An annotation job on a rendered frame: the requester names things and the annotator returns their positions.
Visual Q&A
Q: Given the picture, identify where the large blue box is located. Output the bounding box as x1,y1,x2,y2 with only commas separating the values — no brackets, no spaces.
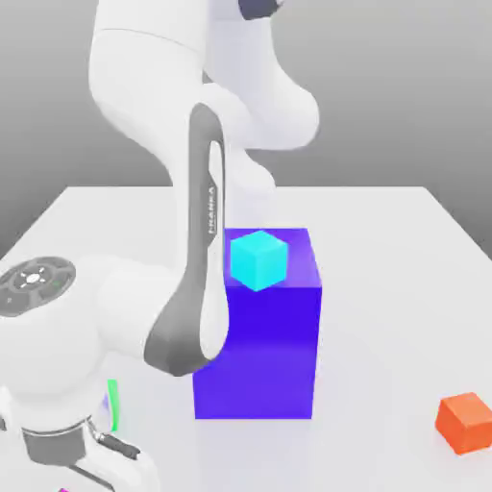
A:
191,227,323,421

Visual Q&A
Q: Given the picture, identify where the small cyan cube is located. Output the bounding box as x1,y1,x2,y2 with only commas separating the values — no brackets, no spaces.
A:
229,229,290,293

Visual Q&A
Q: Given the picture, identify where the small green cube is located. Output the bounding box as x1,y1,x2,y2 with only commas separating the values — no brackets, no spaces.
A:
107,379,120,433

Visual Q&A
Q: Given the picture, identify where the small orange cube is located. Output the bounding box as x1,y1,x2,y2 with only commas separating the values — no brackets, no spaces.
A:
434,391,492,457

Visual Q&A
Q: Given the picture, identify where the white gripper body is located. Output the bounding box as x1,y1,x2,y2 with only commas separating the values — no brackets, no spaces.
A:
22,455,163,492

